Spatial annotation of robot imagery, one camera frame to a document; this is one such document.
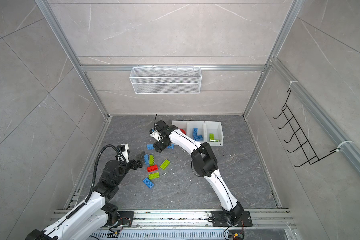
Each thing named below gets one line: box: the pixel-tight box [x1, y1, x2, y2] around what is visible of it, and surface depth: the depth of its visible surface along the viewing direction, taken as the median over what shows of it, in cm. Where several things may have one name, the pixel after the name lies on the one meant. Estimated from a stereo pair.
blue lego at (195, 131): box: [192, 127, 198, 136], surface depth 109 cm
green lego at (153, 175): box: [148, 172, 160, 180], surface depth 90 cm
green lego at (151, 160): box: [149, 154, 154, 166], surface depth 94 cm
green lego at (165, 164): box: [160, 159, 171, 170], surface depth 94 cm
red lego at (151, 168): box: [147, 164, 159, 173], surface depth 92 cm
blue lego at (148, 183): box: [142, 177, 155, 189], surface depth 86 cm
